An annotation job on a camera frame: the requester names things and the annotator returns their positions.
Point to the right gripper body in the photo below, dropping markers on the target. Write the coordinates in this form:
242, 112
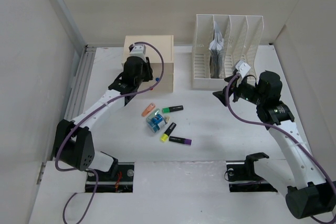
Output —
245, 91

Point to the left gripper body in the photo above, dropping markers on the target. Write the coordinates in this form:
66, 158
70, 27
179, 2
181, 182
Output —
145, 75

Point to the grey booklet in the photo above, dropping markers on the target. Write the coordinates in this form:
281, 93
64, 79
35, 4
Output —
216, 49

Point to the beige wooden drawer cabinet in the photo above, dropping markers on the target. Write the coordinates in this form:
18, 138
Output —
165, 45

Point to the blue tape dispenser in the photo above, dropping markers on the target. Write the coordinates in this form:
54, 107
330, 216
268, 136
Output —
156, 123

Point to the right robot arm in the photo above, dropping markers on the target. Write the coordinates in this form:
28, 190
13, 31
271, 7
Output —
309, 191

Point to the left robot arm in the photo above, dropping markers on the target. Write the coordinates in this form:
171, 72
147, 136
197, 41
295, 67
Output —
73, 147

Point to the orange clip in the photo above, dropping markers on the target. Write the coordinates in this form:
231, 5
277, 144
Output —
148, 109

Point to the mint green clip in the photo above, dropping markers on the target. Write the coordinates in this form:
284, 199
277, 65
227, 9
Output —
153, 114

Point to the green highlighter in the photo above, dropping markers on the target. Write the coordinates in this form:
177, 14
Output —
172, 109

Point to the white file organizer rack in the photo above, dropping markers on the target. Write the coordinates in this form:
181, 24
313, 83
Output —
241, 35

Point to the purple highlighter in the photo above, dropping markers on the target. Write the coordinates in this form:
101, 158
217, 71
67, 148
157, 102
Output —
180, 140

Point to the yellow highlighter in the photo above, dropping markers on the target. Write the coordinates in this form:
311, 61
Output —
168, 132

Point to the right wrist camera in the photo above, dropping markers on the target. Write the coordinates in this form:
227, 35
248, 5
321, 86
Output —
242, 68

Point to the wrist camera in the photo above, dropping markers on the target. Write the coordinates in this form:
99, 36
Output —
242, 68
138, 50

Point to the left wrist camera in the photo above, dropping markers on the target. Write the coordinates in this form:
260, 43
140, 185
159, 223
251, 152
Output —
138, 50

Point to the aluminium frame rail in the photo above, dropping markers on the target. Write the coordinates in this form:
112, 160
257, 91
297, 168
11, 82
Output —
82, 63

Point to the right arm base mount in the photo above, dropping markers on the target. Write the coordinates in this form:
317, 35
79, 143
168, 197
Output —
242, 177

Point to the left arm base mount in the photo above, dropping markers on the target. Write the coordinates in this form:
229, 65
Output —
121, 180

